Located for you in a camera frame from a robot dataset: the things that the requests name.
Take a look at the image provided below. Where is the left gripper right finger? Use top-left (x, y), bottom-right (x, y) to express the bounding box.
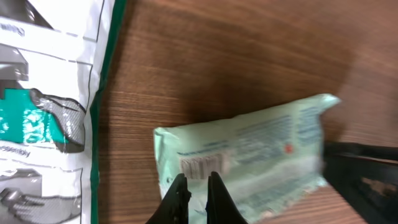
top-left (206, 171), bottom-right (248, 224)

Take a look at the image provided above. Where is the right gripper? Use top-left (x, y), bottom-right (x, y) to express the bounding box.
top-left (323, 142), bottom-right (397, 224)

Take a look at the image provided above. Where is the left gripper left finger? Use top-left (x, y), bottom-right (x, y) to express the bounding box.
top-left (146, 174), bottom-right (192, 224)

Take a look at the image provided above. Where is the teal mint candy packet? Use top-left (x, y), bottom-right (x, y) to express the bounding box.
top-left (154, 93), bottom-right (339, 223)

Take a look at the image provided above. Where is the green 3M product package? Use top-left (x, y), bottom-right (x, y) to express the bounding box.
top-left (1, 0), bottom-right (126, 224)

